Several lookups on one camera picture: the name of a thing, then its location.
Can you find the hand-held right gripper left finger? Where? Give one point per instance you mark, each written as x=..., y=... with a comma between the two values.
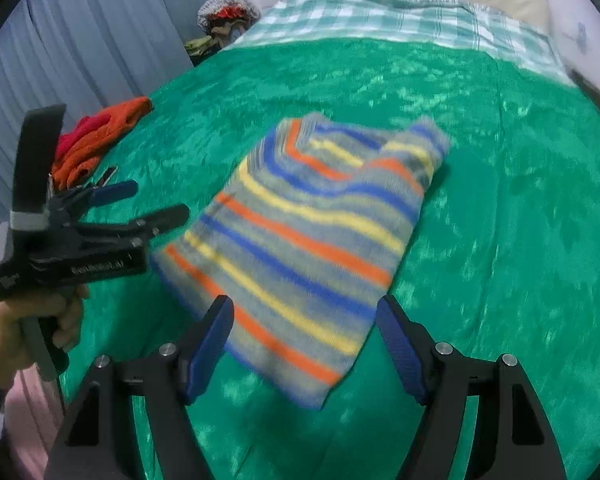
x=207, y=355

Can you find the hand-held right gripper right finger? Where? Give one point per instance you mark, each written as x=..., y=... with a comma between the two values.
x=402, y=355

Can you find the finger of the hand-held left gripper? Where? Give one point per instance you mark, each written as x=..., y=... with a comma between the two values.
x=167, y=216
x=112, y=193

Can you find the striped knit sweater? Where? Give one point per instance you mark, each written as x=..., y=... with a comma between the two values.
x=305, y=240

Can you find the orange clothes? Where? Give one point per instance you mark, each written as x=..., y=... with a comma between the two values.
x=110, y=125

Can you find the pile of mixed clothes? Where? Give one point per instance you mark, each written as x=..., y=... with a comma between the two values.
x=215, y=40

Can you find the person's left hand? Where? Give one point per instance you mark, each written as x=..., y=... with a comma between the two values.
x=5, y=340

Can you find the black smartphone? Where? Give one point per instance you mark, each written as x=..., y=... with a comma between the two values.
x=106, y=176

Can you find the red cloth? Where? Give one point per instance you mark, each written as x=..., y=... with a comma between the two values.
x=82, y=132

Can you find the grey curtain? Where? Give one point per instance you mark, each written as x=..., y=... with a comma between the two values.
x=90, y=50

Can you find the pink dotted pajama pants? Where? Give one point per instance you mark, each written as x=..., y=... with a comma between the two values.
x=30, y=420

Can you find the green floral blanket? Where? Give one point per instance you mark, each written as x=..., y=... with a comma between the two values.
x=505, y=210

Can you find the grey knit hat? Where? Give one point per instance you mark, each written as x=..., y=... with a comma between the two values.
x=230, y=2

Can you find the green checked bed sheet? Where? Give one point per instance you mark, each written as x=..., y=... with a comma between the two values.
x=380, y=15

